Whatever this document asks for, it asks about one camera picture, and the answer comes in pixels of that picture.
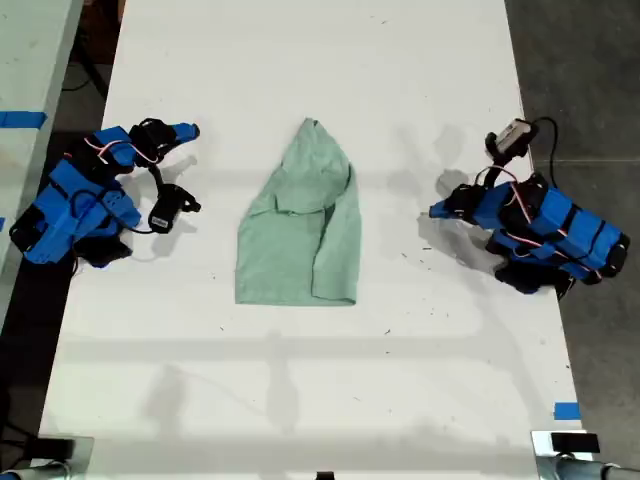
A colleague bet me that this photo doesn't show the long blue tape strip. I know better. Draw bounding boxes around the long blue tape strip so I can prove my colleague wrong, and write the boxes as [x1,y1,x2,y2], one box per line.
[0,110,49,130]

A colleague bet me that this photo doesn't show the metal corner bracket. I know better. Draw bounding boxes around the metal corner bracket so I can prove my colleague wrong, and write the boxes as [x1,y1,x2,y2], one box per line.
[29,435,95,480]
[530,429,602,480]

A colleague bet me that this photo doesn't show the grey metal pipe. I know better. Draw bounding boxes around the grey metal pipe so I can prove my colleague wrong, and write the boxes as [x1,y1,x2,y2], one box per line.
[0,462,69,480]
[554,457,640,480]

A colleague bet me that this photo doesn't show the small black box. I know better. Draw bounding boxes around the small black box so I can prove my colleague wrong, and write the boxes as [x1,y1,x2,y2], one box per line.
[36,437,76,461]
[550,432,601,455]

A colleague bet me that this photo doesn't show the black camera stalk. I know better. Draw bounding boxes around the black camera stalk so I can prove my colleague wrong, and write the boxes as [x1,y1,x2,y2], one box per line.
[485,131,529,187]
[147,162,167,199]

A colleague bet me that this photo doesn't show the pale side table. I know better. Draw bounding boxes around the pale side table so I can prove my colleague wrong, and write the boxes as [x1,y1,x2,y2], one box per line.
[0,0,85,321]

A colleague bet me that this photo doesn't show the black floor cables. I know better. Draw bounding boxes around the black floor cables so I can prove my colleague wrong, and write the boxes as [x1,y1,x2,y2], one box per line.
[0,384,41,469]

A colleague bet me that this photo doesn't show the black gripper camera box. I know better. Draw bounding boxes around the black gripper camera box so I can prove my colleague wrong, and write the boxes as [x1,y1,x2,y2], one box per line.
[148,183,203,234]

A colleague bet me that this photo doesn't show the pale green T-shirt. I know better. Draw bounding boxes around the pale green T-shirt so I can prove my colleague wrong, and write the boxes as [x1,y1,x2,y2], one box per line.
[234,117,361,307]

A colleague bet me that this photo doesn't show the grey gripper camera box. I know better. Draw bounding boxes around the grey gripper camera box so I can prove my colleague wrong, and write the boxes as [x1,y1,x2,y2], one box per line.
[494,118,539,151]

